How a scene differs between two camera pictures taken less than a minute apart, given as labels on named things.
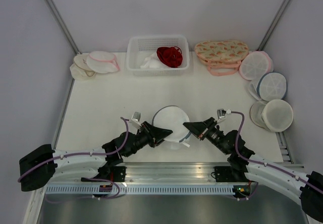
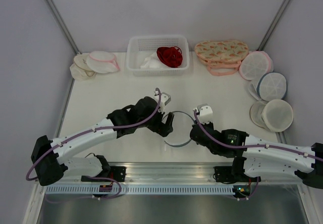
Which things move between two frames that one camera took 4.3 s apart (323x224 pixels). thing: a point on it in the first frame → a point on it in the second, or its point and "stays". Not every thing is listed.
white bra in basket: x=152 y=61 stays
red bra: x=171 y=57 stays
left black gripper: x=155 y=135 → x=161 y=128
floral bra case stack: x=223 y=57 stays
